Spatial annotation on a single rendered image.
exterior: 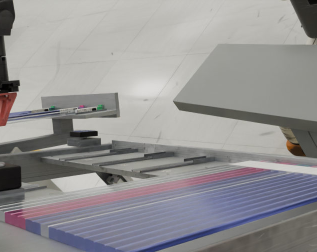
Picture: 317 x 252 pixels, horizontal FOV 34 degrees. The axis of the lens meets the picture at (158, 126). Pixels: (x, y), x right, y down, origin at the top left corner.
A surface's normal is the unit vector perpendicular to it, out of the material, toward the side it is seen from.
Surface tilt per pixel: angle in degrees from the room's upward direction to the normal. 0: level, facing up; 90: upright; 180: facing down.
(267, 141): 0
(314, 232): 90
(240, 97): 0
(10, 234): 45
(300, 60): 0
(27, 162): 90
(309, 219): 90
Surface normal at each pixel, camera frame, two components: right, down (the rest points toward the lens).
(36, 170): 0.69, 0.04
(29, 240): -0.01, -1.00
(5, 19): 0.71, 0.42
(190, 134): -0.51, -0.67
